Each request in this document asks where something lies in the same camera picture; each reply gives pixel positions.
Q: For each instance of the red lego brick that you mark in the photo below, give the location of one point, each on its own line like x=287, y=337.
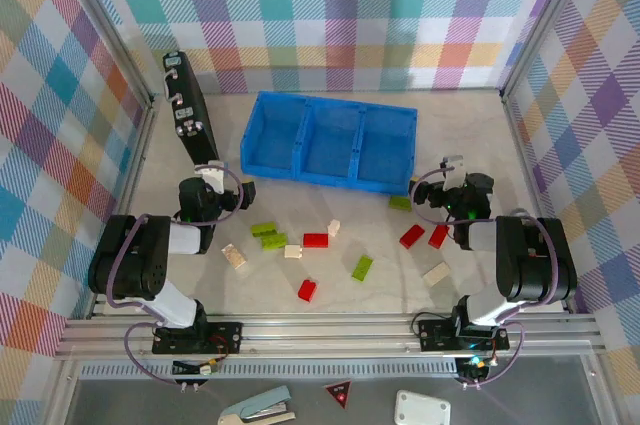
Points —
x=438, y=236
x=316, y=240
x=307, y=290
x=411, y=236

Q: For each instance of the blue three-compartment bin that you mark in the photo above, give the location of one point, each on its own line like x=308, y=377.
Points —
x=275, y=140

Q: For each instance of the speckled white lego brick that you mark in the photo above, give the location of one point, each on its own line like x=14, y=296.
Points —
x=234, y=256

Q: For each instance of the small white lego brick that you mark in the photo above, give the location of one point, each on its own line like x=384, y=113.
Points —
x=334, y=227

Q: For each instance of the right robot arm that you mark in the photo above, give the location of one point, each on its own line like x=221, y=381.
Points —
x=530, y=255

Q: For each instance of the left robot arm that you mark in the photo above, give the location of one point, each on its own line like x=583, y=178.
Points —
x=140, y=255

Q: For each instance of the black toy briefcase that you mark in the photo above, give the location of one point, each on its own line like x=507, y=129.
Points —
x=192, y=110

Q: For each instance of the pale blue stapler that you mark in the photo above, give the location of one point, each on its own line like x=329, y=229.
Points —
x=265, y=400

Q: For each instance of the white rectangular plate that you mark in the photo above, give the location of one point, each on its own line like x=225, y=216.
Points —
x=420, y=407

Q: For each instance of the red triangle sign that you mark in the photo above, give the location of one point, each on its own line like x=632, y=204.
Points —
x=338, y=392

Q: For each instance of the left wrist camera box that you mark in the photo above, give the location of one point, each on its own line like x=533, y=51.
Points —
x=210, y=175

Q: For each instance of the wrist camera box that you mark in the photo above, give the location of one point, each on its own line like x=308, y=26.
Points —
x=455, y=167
x=210, y=175

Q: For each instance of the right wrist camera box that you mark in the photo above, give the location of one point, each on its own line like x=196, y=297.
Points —
x=455, y=167

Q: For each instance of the aluminium side rail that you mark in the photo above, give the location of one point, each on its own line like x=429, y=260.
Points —
x=142, y=130
x=520, y=145

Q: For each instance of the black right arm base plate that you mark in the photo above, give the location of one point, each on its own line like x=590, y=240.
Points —
x=432, y=337

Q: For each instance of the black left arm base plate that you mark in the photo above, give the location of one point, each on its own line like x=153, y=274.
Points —
x=227, y=337

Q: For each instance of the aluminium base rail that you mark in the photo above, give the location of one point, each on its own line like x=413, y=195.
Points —
x=325, y=340

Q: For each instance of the aluminium corner post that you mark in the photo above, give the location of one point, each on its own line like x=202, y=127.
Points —
x=112, y=20
x=542, y=20

